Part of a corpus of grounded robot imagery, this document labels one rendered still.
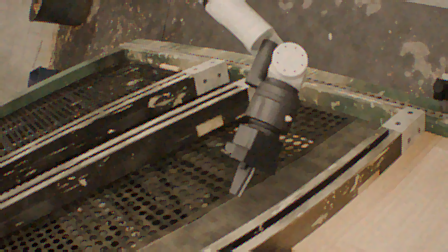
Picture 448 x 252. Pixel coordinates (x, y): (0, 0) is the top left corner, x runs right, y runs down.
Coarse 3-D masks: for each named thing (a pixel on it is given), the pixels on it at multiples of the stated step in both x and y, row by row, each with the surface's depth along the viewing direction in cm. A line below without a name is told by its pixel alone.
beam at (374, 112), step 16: (128, 48) 206; (176, 48) 188; (192, 48) 183; (208, 48) 179; (160, 64) 188; (176, 64) 179; (192, 64) 171; (336, 80) 131; (352, 80) 129; (304, 96) 133; (320, 96) 128; (336, 96) 123; (352, 96) 120; (400, 96) 114; (416, 96) 113; (352, 112) 121; (368, 112) 116; (384, 112) 111; (432, 128) 100
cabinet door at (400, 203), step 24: (432, 144) 95; (408, 168) 89; (432, 168) 87; (384, 192) 84; (408, 192) 82; (432, 192) 80; (336, 216) 81; (360, 216) 79; (384, 216) 78; (408, 216) 76; (432, 216) 74; (312, 240) 77; (336, 240) 75; (360, 240) 74; (384, 240) 72; (408, 240) 70; (432, 240) 68
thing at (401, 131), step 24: (408, 120) 97; (360, 144) 92; (384, 144) 90; (408, 144) 96; (336, 168) 86; (360, 168) 84; (384, 168) 91; (312, 192) 82; (336, 192) 81; (264, 216) 77; (288, 216) 76; (312, 216) 78; (240, 240) 74; (264, 240) 71; (288, 240) 75
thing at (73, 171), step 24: (216, 96) 129; (240, 96) 129; (168, 120) 120; (192, 120) 121; (120, 144) 111; (144, 144) 114; (168, 144) 118; (72, 168) 104; (96, 168) 107; (120, 168) 111; (24, 192) 97; (48, 192) 99; (72, 192) 103; (0, 216) 91; (24, 216) 95
